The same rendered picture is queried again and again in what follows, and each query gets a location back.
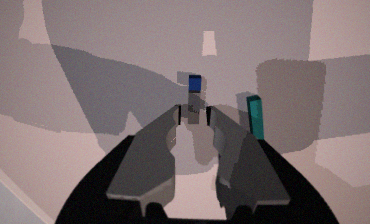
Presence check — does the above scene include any small blue block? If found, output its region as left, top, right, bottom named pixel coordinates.
left=189, top=75, right=202, bottom=91

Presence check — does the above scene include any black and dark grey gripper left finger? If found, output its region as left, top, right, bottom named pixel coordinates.
left=54, top=105, right=181, bottom=224

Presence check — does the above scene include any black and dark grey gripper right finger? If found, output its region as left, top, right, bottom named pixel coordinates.
left=206, top=106, right=339, bottom=224

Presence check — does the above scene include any turquoise rod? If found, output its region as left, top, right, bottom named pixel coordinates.
left=246, top=95, right=264, bottom=139

